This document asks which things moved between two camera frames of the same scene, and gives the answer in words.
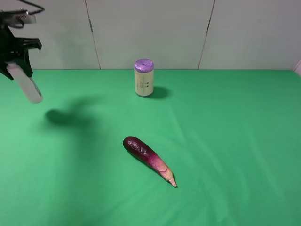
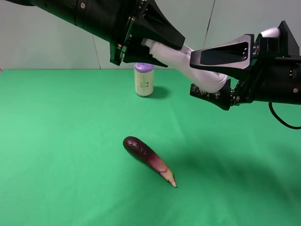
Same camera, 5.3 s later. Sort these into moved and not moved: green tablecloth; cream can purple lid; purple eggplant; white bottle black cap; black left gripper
Moved: white bottle black cap; black left gripper
Not moved: green tablecloth; cream can purple lid; purple eggplant
